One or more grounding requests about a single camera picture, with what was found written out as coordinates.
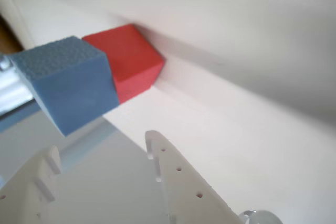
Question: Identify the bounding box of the blue foam cube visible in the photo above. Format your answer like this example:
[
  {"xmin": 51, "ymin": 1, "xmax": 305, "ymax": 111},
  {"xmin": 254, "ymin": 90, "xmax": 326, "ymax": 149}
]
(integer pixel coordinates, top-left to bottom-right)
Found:
[{"xmin": 9, "ymin": 36, "xmax": 119, "ymax": 137}]

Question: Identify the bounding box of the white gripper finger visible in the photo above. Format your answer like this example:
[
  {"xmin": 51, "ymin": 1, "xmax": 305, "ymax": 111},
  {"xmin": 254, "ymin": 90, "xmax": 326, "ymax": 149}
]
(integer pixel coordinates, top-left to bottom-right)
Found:
[
  {"xmin": 0, "ymin": 145, "xmax": 66, "ymax": 224},
  {"xmin": 145, "ymin": 129, "xmax": 245, "ymax": 224}
]

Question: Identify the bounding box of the red foam cube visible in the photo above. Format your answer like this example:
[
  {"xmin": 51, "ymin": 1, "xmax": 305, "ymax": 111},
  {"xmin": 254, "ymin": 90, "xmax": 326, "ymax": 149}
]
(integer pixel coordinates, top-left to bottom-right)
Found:
[{"xmin": 81, "ymin": 24, "xmax": 166, "ymax": 105}]

